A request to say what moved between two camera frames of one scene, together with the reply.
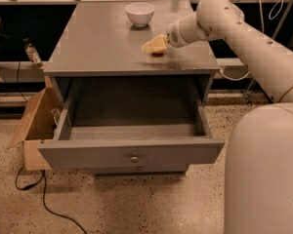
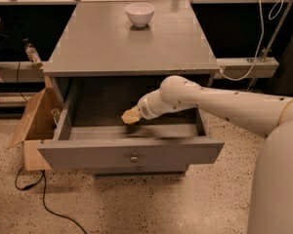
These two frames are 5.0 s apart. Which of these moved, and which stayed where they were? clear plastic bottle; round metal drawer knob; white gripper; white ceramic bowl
Moved: white gripper
Stayed: white ceramic bowl; round metal drawer knob; clear plastic bottle
